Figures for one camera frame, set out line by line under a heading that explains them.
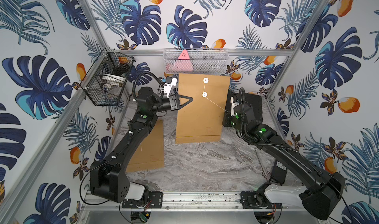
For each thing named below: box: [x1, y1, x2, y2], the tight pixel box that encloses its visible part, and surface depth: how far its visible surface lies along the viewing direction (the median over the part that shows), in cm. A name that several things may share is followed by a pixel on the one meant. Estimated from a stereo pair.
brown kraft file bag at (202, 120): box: [175, 73, 231, 144], surface depth 68 cm
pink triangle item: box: [172, 49, 194, 73], surface depth 92 cm
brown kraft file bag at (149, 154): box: [125, 119, 165, 173], surface depth 90 cm
